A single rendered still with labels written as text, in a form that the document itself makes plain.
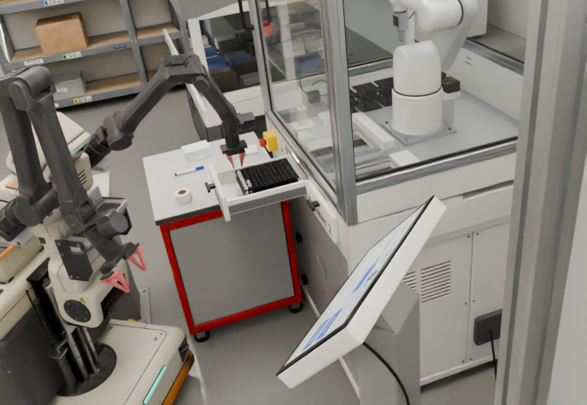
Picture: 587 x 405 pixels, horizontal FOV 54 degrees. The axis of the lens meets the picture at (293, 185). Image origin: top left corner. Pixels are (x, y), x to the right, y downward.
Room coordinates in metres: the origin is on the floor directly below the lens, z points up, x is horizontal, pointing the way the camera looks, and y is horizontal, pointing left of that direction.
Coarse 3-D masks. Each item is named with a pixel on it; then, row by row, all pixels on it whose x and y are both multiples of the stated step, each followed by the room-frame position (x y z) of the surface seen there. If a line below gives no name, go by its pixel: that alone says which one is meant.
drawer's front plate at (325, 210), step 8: (312, 184) 1.85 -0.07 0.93; (312, 192) 1.82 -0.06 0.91; (312, 200) 1.83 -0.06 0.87; (320, 200) 1.74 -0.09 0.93; (320, 208) 1.74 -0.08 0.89; (328, 208) 1.68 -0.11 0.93; (328, 216) 1.65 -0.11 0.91; (336, 216) 1.62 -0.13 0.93; (336, 224) 1.62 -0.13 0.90; (328, 232) 1.67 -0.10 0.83; (336, 232) 1.62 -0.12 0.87; (336, 240) 1.62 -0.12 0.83
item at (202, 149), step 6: (192, 144) 2.59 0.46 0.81; (198, 144) 2.58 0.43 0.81; (204, 144) 2.57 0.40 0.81; (186, 150) 2.53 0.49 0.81; (192, 150) 2.52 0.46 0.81; (198, 150) 2.52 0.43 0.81; (204, 150) 2.53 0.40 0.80; (210, 150) 2.54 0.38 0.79; (186, 156) 2.50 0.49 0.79; (192, 156) 2.51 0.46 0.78; (198, 156) 2.52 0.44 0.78; (204, 156) 2.53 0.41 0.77
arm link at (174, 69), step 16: (176, 64) 1.73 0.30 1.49; (192, 64) 1.75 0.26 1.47; (160, 80) 1.72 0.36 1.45; (176, 80) 1.71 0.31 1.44; (144, 96) 1.75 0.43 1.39; (160, 96) 1.75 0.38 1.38; (128, 112) 1.78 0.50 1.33; (144, 112) 1.78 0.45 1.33; (128, 128) 1.80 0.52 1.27; (112, 144) 1.79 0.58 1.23; (128, 144) 1.82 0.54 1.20
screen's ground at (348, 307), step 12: (396, 228) 1.30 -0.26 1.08; (408, 228) 1.16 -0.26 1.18; (384, 240) 1.28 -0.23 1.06; (384, 252) 1.13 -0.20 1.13; (324, 312) 1.10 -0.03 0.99; (348, 312) 0.91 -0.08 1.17; (336, 324) 0.90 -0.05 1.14; (312, 336) 0.99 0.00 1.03; (324, 336) 0.89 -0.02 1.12; (300, 348) 0.97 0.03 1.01; (288, 360) 0.97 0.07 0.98
